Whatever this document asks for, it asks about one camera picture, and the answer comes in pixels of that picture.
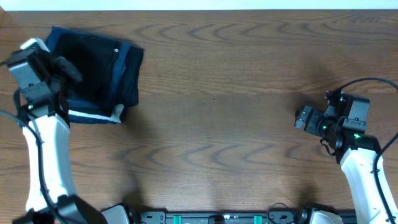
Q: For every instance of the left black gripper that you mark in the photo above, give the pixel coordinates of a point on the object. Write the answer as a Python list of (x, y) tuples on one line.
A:
[(60, 66)]

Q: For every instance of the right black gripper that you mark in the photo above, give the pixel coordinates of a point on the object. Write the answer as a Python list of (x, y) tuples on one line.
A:
[(316, 115)]

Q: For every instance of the black t-shirt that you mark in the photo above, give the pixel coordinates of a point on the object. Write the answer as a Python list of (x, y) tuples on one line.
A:
[(94, 57)]

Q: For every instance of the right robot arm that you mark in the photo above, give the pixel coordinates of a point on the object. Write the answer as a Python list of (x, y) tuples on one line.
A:
[(342, 131)]

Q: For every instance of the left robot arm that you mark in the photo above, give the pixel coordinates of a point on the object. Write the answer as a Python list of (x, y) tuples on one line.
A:
[(42, 112)]

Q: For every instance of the folded dark blue jeans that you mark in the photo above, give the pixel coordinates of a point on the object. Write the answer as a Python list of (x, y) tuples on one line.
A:
[(86, 118)]

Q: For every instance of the folded black garment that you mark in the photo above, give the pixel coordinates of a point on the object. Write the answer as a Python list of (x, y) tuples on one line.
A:
[(128, 84)]

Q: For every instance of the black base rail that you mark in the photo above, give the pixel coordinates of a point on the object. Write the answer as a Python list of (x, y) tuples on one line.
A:
[(157, 217)]

